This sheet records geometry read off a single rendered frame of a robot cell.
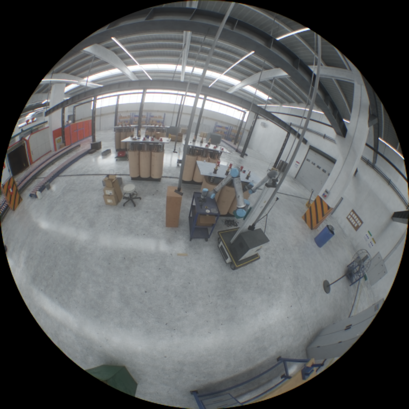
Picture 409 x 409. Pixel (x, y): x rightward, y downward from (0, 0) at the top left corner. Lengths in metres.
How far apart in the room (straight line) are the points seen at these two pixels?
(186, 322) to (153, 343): 0.71
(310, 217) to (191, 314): 6.27
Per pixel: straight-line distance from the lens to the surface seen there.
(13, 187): 9.18
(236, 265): 2.41
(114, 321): 2.54
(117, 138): 8.61
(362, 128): 7.22
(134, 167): 4.37
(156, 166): 4.15
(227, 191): 2.84
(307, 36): 9.72
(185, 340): 2.38
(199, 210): 2.16
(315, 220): 6.68
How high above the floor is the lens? 2.30
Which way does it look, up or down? 38 degrees down
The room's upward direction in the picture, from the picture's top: 17 degrees clockwise
